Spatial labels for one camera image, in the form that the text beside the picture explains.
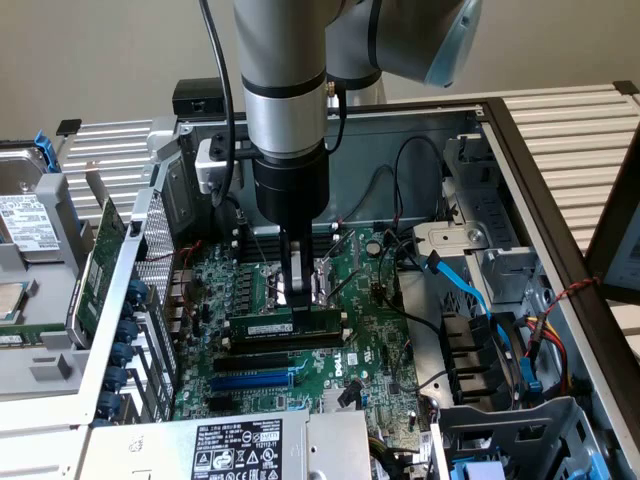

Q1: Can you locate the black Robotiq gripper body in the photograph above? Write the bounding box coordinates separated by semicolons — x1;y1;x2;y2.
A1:
251;149;330;225

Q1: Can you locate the green RAM stick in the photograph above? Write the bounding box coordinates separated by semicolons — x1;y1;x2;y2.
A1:
0;323;67;347
228;308;346;344

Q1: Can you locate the CPU socket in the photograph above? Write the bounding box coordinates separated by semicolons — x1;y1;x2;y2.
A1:
257;259;334;319

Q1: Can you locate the green Dell motherboard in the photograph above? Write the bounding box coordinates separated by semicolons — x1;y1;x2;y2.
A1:
172;227;431;451

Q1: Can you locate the long black expansion slot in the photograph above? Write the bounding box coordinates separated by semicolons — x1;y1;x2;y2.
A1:
213;351;291;374

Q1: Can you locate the blue expansion slot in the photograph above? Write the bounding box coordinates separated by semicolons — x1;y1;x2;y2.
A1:
209;372;295;395

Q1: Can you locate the silver socket cover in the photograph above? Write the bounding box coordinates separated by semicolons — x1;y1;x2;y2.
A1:
313;228;365;307

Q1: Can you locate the open metal PC case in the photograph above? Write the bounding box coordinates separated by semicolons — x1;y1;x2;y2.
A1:
74;97;640;480

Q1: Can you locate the small silver heatsink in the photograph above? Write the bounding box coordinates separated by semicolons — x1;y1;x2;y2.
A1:
321;387;362;414

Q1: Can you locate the silver rear port block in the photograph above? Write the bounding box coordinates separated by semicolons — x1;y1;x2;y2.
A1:
166;268;196;347

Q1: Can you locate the black box with port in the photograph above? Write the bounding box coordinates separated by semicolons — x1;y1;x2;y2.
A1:
172;78;234;121

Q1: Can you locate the silver power supply with label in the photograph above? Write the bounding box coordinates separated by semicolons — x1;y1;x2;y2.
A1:
79;408;374;480

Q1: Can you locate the blue card slot clip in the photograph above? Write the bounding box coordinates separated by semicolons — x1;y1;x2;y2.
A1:
110;342;135;367
105;366;130;392
118;319;141;346
125;279;149;305
97;391;121;419

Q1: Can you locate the black plastic fan shroud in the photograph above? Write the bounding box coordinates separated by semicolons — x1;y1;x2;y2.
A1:
438;310;507;407

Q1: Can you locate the green graphics card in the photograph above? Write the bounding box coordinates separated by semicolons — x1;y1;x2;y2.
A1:
64;159;132;351

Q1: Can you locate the silver disk bay cage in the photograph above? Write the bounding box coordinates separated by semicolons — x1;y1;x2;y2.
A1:
412;132;546;321

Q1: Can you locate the blue plastic block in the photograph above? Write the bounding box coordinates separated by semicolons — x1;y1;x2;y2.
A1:
449;459;507;480

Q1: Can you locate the blue plastic clip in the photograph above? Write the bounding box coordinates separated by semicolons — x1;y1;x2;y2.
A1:
519;357;545;396

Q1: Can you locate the dark grey drive cage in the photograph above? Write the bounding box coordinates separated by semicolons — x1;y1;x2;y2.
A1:
429;396;640;480

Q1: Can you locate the silver hard disk with label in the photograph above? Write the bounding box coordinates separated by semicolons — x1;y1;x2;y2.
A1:
0;144;66;261

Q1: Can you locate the silver CPU chip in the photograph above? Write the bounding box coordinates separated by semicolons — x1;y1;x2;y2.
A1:
0;282;27;321

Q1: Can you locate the black framed panel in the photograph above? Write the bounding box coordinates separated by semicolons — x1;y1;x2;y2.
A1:
584;124;640;361

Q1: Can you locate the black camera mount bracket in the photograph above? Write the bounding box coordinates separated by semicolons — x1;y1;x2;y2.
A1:
209;133;257;162

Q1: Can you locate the thick black looped cable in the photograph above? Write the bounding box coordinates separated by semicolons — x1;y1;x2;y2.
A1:
209;199;242;236

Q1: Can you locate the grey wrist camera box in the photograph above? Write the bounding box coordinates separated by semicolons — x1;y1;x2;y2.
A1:
194;138;236;196

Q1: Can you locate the black and red fan wire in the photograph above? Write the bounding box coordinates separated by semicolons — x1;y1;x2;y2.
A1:
333;163;402;226

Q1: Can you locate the black angled wire plug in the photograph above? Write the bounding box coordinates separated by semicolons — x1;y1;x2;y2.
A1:
338;378;364;409

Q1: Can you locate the thin cable with gold connector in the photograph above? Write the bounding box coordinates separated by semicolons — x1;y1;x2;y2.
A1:
323;79;350;153

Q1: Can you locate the thick black wire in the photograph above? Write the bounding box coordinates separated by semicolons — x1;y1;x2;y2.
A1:
377;229;444;334

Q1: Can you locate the red and black twisted wire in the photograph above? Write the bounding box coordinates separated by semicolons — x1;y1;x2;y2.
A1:
544;276;602;321
135;239;207;265

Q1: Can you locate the thin black looped wire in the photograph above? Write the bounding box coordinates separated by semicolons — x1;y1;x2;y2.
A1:
393;134;447;224

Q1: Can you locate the light blue SATA wire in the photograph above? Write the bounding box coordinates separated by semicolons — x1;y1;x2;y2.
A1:
422;251;514;351

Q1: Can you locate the black camera cable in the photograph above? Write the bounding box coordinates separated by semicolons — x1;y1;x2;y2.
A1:
198;0;237;207

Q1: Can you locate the blue disk rail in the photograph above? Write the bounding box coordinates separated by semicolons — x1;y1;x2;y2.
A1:
33;129;62;176

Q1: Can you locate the coloured power wire bundle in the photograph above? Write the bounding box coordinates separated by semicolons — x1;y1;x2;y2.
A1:
519;313;574;396

